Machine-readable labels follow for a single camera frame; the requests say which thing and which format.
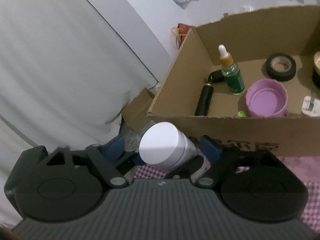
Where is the red plastic bag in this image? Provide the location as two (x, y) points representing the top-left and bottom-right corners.
(171, 23), (198, 49)

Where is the white plastic bottle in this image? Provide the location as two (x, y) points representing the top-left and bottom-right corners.
(139, 122), (209, 174)

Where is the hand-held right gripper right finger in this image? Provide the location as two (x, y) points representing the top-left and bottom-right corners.
(192, 135), (288, 188)

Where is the purple plastic lid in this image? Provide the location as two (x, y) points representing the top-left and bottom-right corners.
(245, 78), (288, 117)

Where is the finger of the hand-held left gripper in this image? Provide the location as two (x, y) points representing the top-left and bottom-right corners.
(114, 152), (144, 180)
(169, 155), (202, 179)

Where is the long black cylinder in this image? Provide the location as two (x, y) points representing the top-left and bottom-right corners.
(194, 84), (213, 117)

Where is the purple checkered tablecloth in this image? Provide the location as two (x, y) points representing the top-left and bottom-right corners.
(132, 155), (320, 238)

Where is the black tape roll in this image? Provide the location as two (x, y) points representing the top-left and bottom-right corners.
(262, 53), (297, 82)

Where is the white charger adapter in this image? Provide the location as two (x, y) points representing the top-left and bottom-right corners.
(301, 95), (320, 117)

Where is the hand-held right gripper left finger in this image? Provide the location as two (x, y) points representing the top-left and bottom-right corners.
(41, 135), (128, 188)

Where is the white backdrop sheet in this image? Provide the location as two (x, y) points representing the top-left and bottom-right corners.
(0, 0), (160, 198)

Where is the green dropper bottle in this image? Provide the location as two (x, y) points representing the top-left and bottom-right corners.
(218, 44), (246, 95)

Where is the large cardboard box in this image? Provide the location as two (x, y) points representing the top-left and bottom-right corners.
(146, 4), (320, 158)

